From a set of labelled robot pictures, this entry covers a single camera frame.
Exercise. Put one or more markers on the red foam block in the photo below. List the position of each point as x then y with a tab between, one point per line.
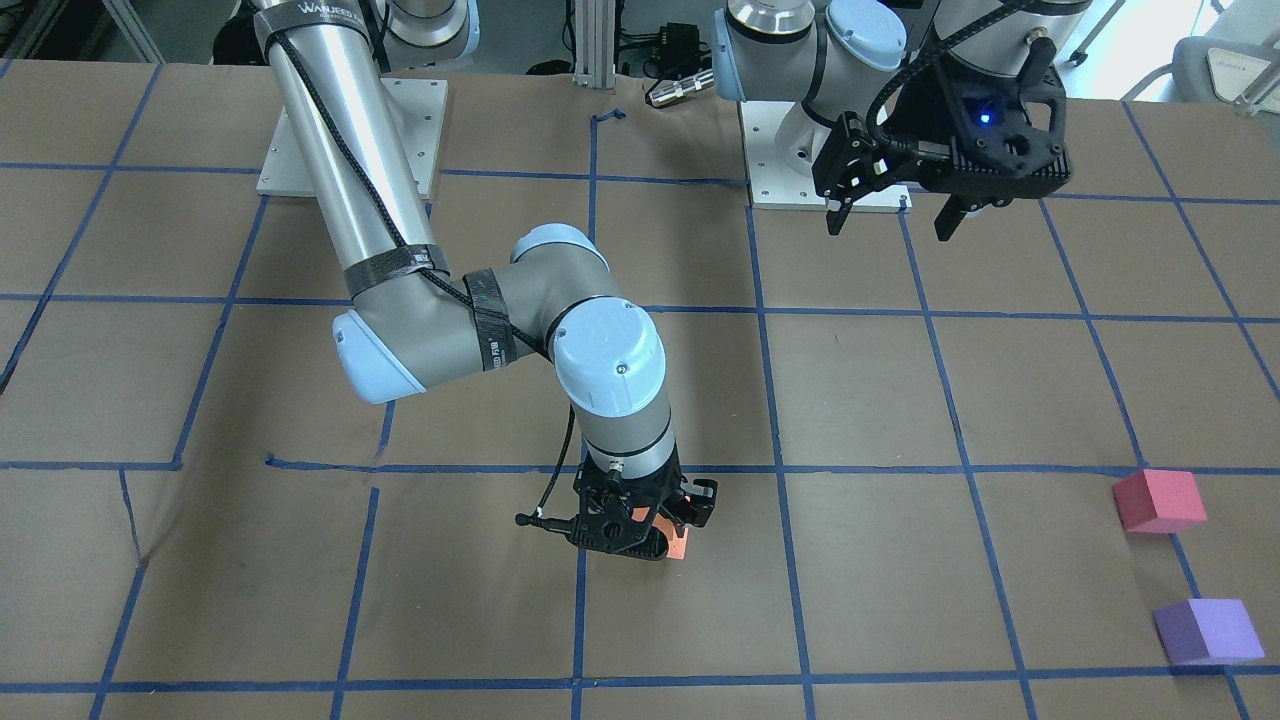
1159	501

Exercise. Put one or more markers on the silver metal cylinder connector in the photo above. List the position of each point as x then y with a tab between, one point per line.
665	93

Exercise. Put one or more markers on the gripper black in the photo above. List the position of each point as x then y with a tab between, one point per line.
930	112
703	497

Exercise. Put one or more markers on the orange foam block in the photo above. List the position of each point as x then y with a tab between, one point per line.
676	534

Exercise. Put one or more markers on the black power adapter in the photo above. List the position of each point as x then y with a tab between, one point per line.
675	50

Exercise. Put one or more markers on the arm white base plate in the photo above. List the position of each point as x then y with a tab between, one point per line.
781	143
418	110

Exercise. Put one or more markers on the aluminium profile post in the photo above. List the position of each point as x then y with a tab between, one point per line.
594	39

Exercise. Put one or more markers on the purple foam block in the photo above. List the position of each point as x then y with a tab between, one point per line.
1208	631

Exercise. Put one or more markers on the grey chair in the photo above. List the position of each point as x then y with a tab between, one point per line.
1235	62

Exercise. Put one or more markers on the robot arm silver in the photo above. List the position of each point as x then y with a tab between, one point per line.
415	325
858	55

